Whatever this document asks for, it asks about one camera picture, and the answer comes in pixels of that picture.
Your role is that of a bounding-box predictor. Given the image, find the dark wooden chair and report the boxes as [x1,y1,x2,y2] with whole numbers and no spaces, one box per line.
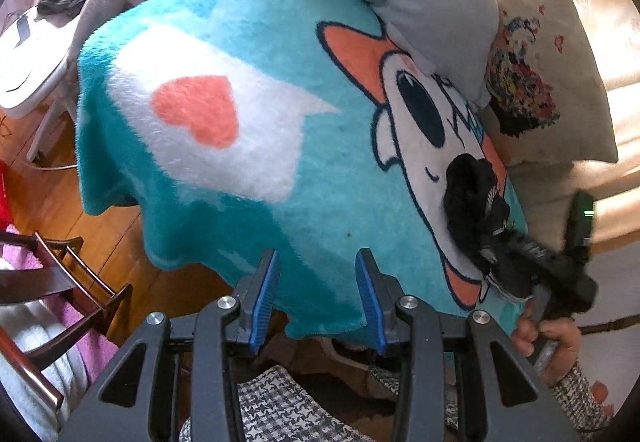
[0,229,134,414]

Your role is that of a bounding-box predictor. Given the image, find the person's houndstooth clothing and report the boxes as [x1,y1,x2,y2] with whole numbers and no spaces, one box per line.
[179,363,462,442]

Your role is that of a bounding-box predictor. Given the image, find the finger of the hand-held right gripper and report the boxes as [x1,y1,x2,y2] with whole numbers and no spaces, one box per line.
[482,265,538,300]
[487,222,557,268]

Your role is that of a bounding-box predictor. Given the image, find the dark wooden rail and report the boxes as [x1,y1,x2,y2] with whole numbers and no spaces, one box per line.
[574,315,632,337]

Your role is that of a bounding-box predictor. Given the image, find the person's right hand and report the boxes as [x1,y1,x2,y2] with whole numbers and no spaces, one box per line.
[512,311,583,389]

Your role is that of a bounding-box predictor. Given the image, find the white ironing board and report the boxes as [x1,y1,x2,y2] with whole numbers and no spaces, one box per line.
[0,5,78,169]

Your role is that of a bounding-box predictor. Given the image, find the person's right forearm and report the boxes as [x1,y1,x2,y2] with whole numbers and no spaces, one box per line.
[549,358,617,434]

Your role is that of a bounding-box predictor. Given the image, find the beige sofa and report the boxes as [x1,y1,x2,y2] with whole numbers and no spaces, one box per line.
[465,0,640,255]

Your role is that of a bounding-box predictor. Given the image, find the red object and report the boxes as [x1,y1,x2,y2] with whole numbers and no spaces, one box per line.
[0,161,14,229]

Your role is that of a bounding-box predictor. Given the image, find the cream embroidered cushion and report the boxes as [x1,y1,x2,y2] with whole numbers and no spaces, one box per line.
[479,0,621,169]

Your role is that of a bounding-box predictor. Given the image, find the turquoise printed blanket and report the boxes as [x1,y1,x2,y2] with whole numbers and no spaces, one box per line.
[75,0,531,354]

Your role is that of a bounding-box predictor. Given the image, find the black pants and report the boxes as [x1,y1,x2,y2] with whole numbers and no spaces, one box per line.
[440,153,532,299]

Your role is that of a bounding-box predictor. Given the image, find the pink towel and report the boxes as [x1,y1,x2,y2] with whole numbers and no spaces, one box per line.
[0,222,122,375]

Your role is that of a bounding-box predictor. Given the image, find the white towel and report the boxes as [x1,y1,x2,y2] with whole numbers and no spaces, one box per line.
[0,305,83,425]

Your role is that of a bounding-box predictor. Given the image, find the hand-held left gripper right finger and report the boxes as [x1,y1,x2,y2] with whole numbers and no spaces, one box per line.
[355,247,581,442]

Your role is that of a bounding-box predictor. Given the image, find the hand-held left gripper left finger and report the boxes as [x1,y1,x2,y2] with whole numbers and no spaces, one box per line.
[57,249,281,442]

